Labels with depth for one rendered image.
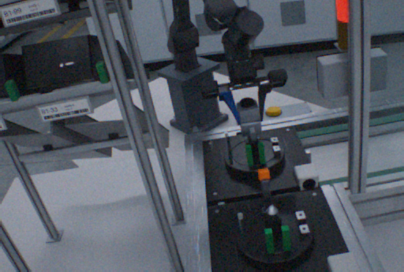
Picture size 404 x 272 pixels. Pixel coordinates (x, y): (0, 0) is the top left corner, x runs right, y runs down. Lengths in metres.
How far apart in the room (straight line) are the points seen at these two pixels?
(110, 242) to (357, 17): 0.73
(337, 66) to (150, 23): 3.39
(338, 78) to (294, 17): 3.20
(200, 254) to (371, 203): 0.37
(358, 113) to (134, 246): 0.57
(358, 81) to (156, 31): 3.43
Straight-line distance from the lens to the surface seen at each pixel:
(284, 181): 0.89
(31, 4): 0.61
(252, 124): 0.88
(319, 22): 3.99
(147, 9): 4.01
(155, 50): 4.13
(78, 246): 1.05
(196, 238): 0.82
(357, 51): 0.71
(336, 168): 1.01
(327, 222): 0.80
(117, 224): 1.06
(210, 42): 4.02
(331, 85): 0.75
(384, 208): 0.93
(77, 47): 0.68
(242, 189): 0.88
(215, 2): 0.93
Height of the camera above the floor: 1.54
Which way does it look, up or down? 29 degrees down
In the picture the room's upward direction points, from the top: 12 degrees counter-clockwise
